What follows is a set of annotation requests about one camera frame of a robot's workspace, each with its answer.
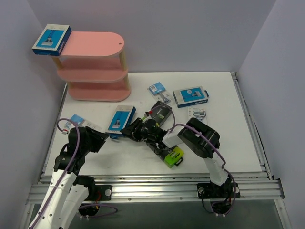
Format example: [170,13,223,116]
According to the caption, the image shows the clear blister razor pack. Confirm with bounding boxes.
[147,82,173,105]
[63,114,102,133]

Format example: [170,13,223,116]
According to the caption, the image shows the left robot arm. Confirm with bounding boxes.
[29,127,109,229]

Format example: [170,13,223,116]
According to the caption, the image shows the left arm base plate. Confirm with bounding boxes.
[85,185,112,201]

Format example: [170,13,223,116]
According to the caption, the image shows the blue Harry's razor box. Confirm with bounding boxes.
[32,24,72,57]
[173,86,210,108]
[105,105,136,139]

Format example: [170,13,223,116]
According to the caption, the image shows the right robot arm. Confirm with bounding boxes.
[121,118,237,198]

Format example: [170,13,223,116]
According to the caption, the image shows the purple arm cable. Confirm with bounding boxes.
[28,118,118,229]
[151,104,240,213]

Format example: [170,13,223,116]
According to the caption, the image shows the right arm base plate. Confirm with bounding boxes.
[197,182,241,199]

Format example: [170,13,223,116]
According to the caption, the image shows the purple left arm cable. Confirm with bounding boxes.
[28,118,118,229]

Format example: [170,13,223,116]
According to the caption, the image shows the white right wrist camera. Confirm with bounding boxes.
[162,132,183,148]

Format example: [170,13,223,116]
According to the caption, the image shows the white Gillette razor pack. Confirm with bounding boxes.
[188,107,207,124]

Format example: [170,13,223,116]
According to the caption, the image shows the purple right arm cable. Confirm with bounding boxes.
[151,104,240,213]

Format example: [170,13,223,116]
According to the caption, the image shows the black green razor box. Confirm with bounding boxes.
[142,101,172,127]
[146,142,184,168]

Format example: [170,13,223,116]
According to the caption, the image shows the pink three-tier shelf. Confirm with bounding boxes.
[53,31,131,102]

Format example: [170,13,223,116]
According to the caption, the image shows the aluminium rail frame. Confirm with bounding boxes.
[19,71,293,229]

